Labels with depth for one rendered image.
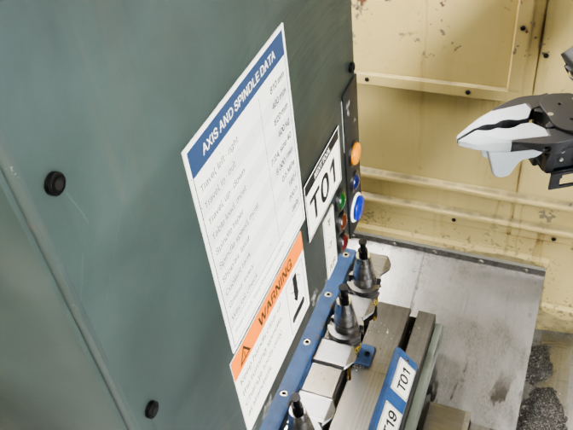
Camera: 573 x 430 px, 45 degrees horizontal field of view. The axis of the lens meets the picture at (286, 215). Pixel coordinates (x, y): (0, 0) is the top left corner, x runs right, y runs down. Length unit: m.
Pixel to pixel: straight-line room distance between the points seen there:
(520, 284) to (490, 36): 0.67
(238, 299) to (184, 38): 0.22
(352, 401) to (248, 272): 1.02
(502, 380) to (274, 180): 1.30
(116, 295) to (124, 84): 0.11
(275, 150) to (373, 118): 1.10
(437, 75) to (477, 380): 0.74
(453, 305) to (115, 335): 1.49
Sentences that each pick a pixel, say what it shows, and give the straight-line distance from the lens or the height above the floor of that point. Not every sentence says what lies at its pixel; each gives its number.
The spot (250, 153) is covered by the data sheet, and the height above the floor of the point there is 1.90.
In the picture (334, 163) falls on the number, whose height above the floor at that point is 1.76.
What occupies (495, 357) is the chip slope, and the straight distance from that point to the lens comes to 1.80.
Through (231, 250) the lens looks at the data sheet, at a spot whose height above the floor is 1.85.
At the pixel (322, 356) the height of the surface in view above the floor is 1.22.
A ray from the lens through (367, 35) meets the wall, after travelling 1.53.
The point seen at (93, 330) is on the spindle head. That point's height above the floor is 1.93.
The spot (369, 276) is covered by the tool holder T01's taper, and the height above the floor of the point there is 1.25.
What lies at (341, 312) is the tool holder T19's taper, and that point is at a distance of 1.20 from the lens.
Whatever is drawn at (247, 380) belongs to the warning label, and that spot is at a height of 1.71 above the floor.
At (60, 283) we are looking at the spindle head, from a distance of 0.35.
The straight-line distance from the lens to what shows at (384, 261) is 1.36.
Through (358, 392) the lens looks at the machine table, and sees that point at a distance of 1.55.
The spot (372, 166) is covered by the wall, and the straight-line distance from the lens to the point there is 1.74.
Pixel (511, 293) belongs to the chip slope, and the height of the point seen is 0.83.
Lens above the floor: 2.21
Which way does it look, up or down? 43 degrees down
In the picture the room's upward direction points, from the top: 8 degrees counter-clockwise
